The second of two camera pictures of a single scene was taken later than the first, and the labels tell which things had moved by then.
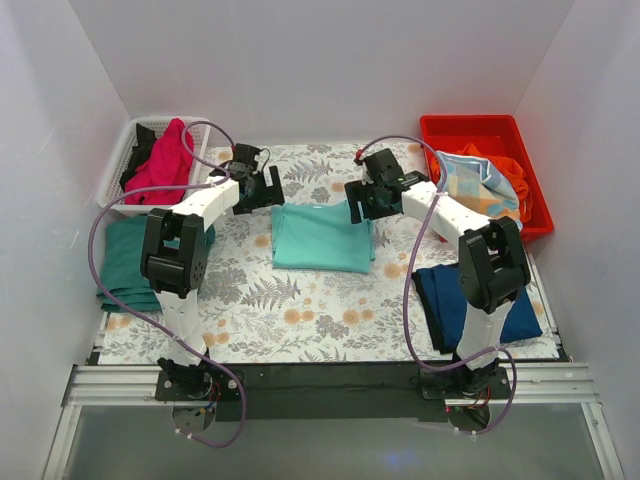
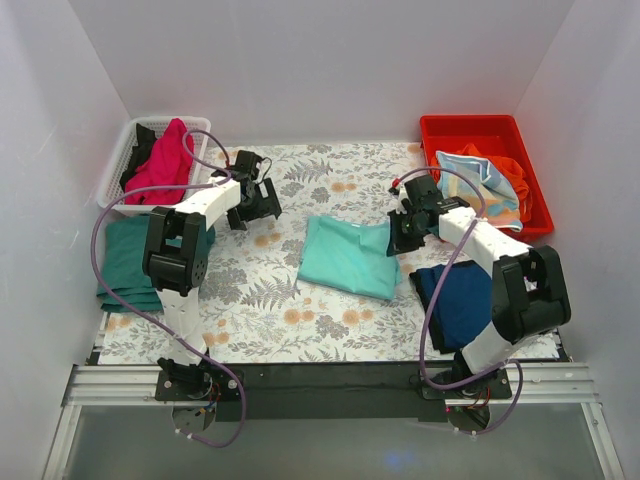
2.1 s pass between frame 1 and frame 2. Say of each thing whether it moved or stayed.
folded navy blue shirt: stayed
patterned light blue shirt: stayed
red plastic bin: stayed
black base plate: stayed
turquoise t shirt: moved
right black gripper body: moved
